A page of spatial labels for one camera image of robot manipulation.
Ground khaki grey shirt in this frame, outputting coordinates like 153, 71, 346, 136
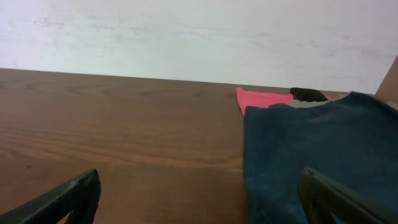
288, 100, 397, 110

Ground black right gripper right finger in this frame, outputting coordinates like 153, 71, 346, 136
298, 167, 397, 224

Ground black garment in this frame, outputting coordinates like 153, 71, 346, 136
290, 87, 328, 102

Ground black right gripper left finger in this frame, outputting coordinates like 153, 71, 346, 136
1, 169, 101, 224

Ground navy blue shorts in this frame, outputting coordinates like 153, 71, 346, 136
244, 92, 397, 223

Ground coral red garment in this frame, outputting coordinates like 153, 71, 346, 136
236, 87, 332, 115

